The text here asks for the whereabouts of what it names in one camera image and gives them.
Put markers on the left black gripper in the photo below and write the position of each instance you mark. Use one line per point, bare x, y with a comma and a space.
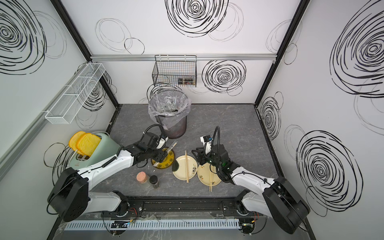
162, 155

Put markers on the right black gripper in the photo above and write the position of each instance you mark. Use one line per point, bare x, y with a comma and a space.
201, 158

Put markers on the chopsticks green tip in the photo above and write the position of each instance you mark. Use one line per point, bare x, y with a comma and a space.
186, 166

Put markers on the bamboo chopsticks pair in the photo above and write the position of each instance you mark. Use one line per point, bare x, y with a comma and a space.
211, 178

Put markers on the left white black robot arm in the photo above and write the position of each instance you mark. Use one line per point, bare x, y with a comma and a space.
72, 195

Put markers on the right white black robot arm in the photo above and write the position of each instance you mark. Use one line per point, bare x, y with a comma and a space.
275, 198

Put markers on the yellow patterned plate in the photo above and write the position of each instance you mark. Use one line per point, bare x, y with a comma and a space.
169, 160

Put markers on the cream plate with flower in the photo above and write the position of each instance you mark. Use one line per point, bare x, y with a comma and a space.
180, 172

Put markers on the cream plate red black marks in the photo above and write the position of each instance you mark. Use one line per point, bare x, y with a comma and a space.
204, 175

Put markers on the black lid spice bottle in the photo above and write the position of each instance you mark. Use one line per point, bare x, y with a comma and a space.
154, 182

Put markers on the pink lid jar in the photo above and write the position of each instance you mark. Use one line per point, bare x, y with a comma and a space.
143, 180

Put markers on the black mesh trash bin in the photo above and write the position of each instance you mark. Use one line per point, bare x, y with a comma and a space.
177, 130

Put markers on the clear plastic bin liner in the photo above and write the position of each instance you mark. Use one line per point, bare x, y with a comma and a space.
170, 103

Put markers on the mint green toaster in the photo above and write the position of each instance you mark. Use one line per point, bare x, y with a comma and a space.
106, 148

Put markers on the right yellow toast slice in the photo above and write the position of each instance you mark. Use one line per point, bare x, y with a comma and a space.
87, 144

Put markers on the yellow toast slice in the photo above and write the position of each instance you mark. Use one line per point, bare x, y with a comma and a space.
87, 144
74, 139

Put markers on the left yellow toast slice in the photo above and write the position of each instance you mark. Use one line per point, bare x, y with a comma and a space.
74, 139

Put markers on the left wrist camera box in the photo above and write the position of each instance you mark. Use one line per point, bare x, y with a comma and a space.
162, 143

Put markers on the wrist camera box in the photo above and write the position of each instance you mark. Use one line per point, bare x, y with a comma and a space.
162, 143
207, 144

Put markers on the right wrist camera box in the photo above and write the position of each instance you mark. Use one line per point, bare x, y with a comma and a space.
207, 144

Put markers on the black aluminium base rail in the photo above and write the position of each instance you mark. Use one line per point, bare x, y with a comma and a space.
227, 207

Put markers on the white slotted cable duct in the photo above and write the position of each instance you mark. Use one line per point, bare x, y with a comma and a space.
116, 225

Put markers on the items in wire basket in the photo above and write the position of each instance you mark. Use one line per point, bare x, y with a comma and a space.
186, 82

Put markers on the black wire wall basket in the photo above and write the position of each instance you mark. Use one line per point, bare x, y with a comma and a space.
168, 68

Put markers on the white wire wall shelf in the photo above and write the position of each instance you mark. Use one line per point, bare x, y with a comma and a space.
75, 94

